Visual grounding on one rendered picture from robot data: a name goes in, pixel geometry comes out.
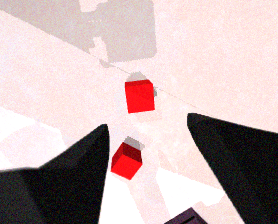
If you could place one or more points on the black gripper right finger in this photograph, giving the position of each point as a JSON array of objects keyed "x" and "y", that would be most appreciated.
[{"x": 244, "y": 160}]

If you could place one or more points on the red cube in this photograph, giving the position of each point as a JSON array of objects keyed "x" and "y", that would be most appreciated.
[
  {"x": 126, "y": 161},
  {"x": 139, "y": 96}
]

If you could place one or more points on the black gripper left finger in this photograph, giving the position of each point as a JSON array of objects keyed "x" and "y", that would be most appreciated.
[{"x": 68, "y": 189}]

